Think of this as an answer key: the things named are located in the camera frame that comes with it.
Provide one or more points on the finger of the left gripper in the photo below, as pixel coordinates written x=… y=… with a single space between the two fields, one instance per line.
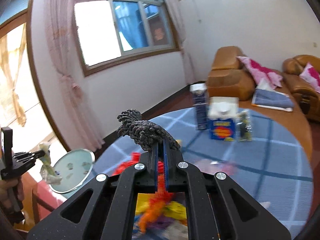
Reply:
x=29 y=155
x=22 y=162

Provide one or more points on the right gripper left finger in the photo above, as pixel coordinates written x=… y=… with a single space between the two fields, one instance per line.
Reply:
x=105 y=207

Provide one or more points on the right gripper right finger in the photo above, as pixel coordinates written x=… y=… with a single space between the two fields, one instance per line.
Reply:
x=217 y=207

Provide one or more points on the white yellow plastic bag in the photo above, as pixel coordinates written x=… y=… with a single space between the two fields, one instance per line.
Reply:
x=47 y=172

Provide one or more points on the red yarn bundle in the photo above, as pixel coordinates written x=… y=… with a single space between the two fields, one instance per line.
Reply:
x=135 y=157

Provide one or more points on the black knitted cloth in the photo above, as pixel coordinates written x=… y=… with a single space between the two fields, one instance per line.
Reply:
x=144 y=132

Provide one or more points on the person's left hand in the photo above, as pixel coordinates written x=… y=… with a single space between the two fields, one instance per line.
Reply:
x=11 y=194

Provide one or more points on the wooden chair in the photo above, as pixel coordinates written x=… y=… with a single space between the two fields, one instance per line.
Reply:
x=44 y=201

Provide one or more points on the light blue enamel basin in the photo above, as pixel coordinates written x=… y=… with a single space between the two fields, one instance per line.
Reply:
x=74 y=168

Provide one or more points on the pink shiny plastic wrapper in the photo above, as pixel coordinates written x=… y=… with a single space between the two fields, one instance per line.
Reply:
x=213 y=166

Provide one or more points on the colourful crumpled wrapper pile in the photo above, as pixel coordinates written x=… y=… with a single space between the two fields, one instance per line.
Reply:
x=157 y=210

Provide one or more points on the blue plaid tablecloth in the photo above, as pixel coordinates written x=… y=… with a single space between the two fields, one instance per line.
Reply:
x=272 y=167

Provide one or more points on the blue milk carton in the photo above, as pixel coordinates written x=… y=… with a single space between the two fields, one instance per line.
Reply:
x=222 y=118

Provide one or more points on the yellow checked door curtain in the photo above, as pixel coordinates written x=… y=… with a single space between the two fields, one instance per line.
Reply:
x=13 y=45

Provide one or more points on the tall white blue carton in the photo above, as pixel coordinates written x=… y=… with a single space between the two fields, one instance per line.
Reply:
x=200 y=104

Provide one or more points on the folded blue cloth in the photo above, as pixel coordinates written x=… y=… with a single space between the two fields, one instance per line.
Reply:
x=266 y=97

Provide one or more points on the brown leather armchair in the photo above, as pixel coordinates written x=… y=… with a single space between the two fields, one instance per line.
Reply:
x=228 y=76

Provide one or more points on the pink floral cushion on armchair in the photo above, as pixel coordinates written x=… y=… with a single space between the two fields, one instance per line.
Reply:
x=258 y=72

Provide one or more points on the brown leather sofa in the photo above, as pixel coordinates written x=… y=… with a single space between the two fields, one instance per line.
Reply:
x=304 y=94

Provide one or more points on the pink left curtain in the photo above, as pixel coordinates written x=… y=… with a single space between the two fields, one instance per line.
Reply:
x=58 y=18

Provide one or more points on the pink curtain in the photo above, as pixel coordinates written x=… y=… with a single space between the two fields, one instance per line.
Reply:
x=58 y=18
x=174 y=11

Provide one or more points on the pink floral cushion on sofa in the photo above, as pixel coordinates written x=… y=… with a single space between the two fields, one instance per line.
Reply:
x=311 y=76

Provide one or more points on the pink right curtain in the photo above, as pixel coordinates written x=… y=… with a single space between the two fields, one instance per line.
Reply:
x=174 y=11

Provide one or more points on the window with brown frame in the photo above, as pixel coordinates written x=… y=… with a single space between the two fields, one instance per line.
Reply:
x=113 y=32

